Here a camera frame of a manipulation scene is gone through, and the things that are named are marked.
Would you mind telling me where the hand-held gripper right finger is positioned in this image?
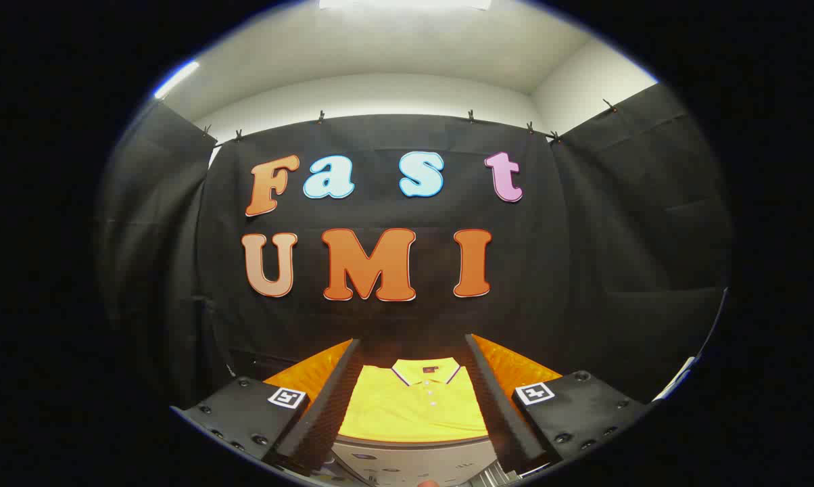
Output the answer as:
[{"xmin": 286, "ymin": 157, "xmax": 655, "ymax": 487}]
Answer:
[{"xmin": 464, "ymin": 333, "xmax": 652, "ymax": 476}]

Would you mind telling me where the ceiling light panel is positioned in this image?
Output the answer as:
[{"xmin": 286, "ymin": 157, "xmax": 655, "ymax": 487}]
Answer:
[
  {"xmin": 318, "ymin": 0, "xmax": 493, "ymax": 11},
  {"xmin": 153, "ymin": 60, "xmax": 200, "ymax": 101}
]

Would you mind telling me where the yellow polo shirt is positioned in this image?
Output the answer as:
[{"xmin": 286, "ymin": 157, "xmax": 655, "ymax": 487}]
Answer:
[{"xmin": 338, "ymin": 357, "xmax": 489, "ymax": 444}]

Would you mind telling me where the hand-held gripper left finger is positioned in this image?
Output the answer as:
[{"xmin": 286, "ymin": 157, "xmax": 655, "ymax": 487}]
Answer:
[{"xmin": 170, "ymin": 338, "xmax": 365, "ymax": 476}]

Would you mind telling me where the black backdrop cloth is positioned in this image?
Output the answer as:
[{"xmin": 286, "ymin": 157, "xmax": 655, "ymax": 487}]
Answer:
[{"xmin": 99, "ymin": 85, "xmax": 731, "ymax": 408}]

